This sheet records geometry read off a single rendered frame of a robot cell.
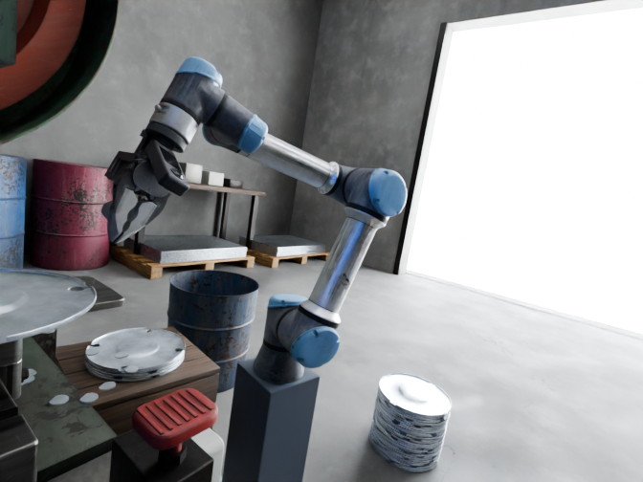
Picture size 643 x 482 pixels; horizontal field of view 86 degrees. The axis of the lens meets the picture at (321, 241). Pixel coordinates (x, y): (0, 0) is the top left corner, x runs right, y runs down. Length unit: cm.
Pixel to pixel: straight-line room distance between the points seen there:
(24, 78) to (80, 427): 68
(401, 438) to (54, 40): 157
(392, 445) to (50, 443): 123
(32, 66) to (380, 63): 498
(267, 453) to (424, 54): 497
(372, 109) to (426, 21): 125
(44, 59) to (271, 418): 98
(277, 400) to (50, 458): 60
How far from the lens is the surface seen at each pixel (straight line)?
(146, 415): 40
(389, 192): 88
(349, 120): 559
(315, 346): 87
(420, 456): 160
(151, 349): 132
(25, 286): 70
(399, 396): 155
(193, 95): 71
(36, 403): 66
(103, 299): 63
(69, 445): 58
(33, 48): 98
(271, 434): 110
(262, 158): 89
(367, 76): 565
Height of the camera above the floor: 100
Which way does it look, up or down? 8 degrees down
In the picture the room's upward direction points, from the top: 9 degrees clockwise
